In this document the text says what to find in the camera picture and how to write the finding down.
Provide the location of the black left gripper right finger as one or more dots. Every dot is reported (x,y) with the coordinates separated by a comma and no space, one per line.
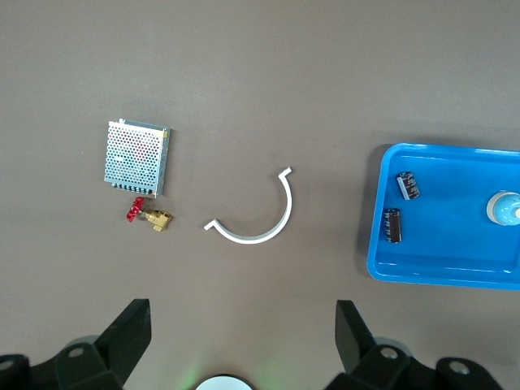
(357,345)

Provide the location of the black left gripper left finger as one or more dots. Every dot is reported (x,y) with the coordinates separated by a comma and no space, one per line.
(122,345)

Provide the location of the long dark electrolytic capacitor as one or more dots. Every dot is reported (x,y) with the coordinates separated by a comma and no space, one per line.
(393,226)

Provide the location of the short dark electrolytic capacitor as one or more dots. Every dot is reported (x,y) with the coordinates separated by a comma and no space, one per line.
(408,186)

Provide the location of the blue dome bell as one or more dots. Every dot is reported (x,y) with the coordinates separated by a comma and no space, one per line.
(505,209)

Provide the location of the blue plastic tray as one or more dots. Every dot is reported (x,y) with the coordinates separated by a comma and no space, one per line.
(447,243)

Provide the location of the white curved plastic clip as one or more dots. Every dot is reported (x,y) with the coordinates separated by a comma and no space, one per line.
(248,239)

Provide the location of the perforated metal power supply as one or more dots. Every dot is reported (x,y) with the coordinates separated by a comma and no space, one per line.
(136,156)

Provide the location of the brown table mat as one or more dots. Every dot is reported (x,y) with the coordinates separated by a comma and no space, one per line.
(243,81)

